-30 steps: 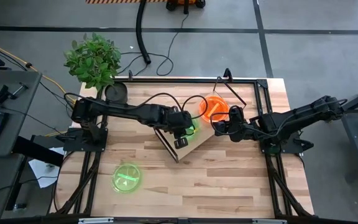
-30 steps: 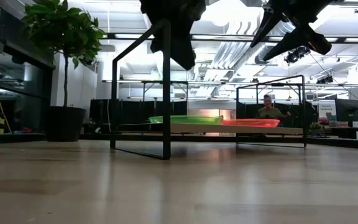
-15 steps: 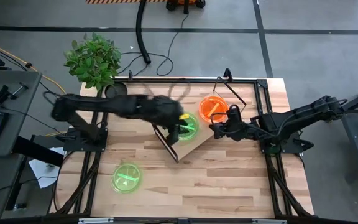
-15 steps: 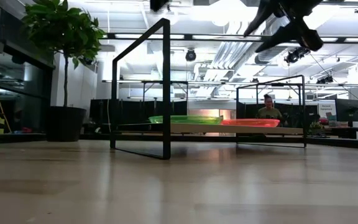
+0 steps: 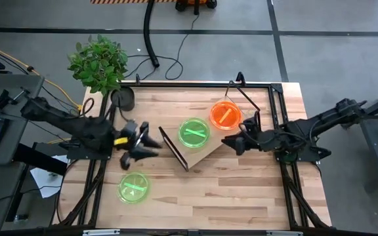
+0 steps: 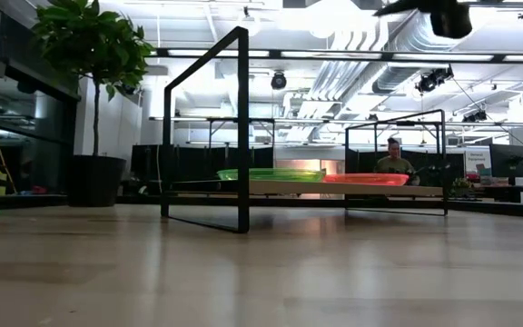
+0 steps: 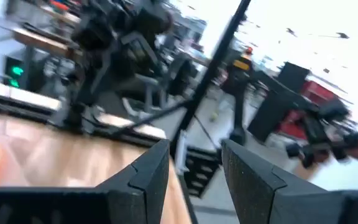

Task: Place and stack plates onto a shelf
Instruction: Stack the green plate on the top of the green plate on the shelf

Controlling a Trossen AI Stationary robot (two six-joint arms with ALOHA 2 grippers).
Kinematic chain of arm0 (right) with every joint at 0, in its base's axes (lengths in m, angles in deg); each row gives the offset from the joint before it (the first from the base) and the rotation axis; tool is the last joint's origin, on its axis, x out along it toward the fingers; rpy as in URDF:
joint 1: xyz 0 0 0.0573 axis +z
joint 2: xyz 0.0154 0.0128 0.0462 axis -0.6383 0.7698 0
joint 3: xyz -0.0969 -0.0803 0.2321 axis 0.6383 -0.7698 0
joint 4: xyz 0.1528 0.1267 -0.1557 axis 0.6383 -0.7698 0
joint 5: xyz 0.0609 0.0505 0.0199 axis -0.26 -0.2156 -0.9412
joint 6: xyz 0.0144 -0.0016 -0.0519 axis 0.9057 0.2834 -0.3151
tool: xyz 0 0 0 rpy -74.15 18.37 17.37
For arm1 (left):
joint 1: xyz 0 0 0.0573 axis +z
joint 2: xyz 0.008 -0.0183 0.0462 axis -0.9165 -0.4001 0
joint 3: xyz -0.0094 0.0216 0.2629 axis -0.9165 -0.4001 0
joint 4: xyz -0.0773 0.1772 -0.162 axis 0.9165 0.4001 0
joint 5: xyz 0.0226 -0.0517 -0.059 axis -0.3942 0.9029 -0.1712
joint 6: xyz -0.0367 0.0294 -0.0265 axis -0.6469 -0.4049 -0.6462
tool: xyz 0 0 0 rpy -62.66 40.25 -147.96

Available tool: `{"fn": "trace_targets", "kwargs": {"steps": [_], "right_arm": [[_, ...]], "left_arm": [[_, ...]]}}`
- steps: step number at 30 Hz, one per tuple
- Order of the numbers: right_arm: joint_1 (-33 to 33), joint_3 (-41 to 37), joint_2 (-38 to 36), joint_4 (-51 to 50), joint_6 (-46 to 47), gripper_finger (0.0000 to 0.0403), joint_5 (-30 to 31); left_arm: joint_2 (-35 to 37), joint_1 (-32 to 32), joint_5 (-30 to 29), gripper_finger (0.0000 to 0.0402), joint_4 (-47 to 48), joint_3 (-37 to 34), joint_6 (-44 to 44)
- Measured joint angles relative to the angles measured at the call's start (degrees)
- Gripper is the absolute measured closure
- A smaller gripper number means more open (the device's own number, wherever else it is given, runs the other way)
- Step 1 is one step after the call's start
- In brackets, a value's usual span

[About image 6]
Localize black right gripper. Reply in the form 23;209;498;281
372;0;474;40

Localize translucent orange plastic plate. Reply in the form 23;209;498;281
322;173;410;187

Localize translucent green plastic plate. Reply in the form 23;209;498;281
217;170;327;183

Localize black ceiling light fixture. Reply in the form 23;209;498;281
414;66;455;94

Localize black round spotlight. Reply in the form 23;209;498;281
270;71;289;91

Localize person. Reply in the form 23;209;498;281
373;137;420;186

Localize white printed sign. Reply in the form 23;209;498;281
464;149;493;176

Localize computer monitor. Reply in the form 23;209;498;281
489;144;523;179

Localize green leafy plant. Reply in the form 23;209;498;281
32;0;156;158

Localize black plant pot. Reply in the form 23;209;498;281
67;154;127;208

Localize black aluminium table frame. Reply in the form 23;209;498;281
0;193;523;220

